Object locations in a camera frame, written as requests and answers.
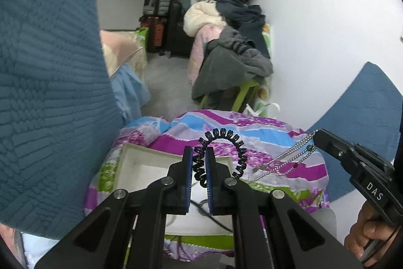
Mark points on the purple floral blanket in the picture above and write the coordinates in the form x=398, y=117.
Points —
x=220, y=121

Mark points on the navy garment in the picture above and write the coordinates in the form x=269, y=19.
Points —
x=242, y=13

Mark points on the person's right hand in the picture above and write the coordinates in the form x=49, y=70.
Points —
x=362, y=225

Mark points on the grey hoodie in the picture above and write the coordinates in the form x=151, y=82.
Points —
x=226, y=67

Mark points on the floral printed bag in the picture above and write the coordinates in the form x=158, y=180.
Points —
x=263, y=92

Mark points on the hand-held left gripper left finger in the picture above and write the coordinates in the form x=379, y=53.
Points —
x=188, y=180

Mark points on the pink quilt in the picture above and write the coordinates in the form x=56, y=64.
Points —
x=198, y=54

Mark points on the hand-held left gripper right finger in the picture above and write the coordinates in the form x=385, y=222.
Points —
x=209, y=187

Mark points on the white plastic bag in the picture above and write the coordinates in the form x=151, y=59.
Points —
x=267, y=110

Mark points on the beige pink cushion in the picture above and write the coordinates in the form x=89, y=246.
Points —
x=122, y=48

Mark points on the white cardboard box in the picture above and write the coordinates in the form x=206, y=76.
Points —
x=141, y=162

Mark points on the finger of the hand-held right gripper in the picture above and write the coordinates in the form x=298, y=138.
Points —
x=330, y=144

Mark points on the green plastic stool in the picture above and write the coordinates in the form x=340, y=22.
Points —
x=242, y=92

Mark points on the red ribbed suitcase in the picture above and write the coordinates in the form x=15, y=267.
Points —
x=152, y=34

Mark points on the cream puffy jacket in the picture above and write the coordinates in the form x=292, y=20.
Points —
x=198, y=18

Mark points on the light blue cloth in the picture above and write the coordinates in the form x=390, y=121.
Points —
x=129, y=89

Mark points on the black suitcase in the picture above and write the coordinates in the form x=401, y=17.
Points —
x=178, y=32

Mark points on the light blue printed sheet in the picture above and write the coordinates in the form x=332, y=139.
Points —
x=37, y=248

